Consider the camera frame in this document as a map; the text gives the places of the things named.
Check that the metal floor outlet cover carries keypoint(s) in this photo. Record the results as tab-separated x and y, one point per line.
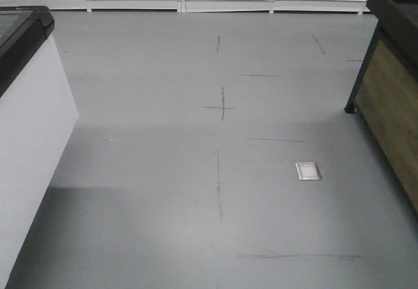
308	171

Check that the white chest freezer black lid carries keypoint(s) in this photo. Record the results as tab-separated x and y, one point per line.
38	115

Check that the black wooden produce stand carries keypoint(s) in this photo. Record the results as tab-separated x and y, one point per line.
385	90

